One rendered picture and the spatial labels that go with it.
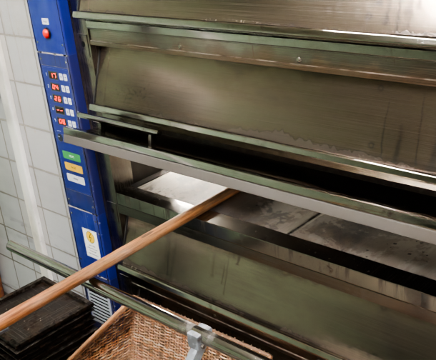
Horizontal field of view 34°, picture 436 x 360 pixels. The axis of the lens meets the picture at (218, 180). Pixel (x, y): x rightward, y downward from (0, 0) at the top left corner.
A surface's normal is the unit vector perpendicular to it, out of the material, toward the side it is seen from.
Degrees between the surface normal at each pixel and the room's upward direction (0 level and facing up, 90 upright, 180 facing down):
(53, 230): 90
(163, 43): 90
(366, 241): 0
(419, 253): 0
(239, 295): 70
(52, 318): 0
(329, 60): 90
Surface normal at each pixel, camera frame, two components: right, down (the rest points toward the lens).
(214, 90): -0.67, 0.02
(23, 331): -0.10, -0.92
